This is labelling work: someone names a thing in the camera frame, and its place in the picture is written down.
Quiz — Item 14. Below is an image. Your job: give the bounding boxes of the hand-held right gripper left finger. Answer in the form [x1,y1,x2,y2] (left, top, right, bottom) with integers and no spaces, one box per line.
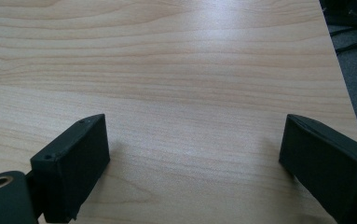
[30,113,111,224]

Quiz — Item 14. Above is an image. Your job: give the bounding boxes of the black cables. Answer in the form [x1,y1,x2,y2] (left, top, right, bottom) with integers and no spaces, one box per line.
[319,0,357,54]

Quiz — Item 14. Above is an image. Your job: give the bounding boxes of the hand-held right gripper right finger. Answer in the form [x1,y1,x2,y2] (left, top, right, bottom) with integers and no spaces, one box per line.
[278,113,357,224]

